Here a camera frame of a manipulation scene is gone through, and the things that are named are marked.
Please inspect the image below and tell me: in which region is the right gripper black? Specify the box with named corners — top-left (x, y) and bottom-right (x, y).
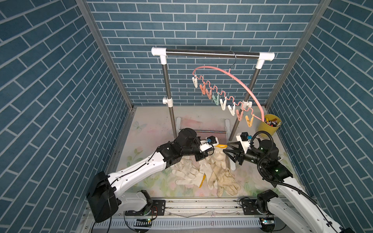
top-left (223, 142), bottom-right (266, 168)

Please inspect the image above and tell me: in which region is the white cotton glove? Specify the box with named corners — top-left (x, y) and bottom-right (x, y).
top-left (172, 156), bottom-right (199, 179)
top-left (206, 144), bottom-right (227, 170)
top-left (172, 170), bottom-right (205, 187)

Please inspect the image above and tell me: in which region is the pink clip hanger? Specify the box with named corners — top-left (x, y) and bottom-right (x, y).
top-left (192, 52), bottom-right (275, 127)

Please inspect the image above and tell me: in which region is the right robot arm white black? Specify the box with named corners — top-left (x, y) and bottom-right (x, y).
top-left (224, 139), bottom-right (353, 233)

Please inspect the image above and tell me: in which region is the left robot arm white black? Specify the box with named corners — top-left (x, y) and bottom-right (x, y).
top-left (86, 128), bottom-right (219, 223)

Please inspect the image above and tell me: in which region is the white glove yellow cuff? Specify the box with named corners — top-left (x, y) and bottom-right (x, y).
top-left (198, 159), bottom-right (214, 188)

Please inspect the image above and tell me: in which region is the dirty beige cotton glove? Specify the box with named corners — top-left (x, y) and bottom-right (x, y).
top-left (208, 164), bottom-right (241, 197)

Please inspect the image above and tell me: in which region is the yellow cup with pens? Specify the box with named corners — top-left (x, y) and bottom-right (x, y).
top-left (256, 114), bottom-right (282, 136)

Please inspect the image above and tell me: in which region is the metal clothes drying rack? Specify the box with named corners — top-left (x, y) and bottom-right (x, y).
top-left (151, 47), bottom-right (275, 141)

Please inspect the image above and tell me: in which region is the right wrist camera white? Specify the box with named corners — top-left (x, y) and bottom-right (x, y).
top-left (236, 132), bottom-right (252, 153)

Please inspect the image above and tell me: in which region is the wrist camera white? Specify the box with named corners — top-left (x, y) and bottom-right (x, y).
top-left (236, 132), bottom-right (252, 153)
top-left (206, 136), bottom-right (219, 146)

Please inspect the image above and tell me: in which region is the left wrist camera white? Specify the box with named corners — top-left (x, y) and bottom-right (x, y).
top-left (206, 136), bottom-right (219, 146)

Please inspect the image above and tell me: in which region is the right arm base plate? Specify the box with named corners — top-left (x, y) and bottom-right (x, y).
top-left (238, 197), bottom-right (272, 216)

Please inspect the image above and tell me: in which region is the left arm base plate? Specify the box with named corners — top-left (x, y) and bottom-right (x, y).
top-left (125, 200), bottom-right (166, 217)

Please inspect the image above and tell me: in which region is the aluminium front rail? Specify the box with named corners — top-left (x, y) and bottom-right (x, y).
top-left (77, 198), bottom-right (295, 233)

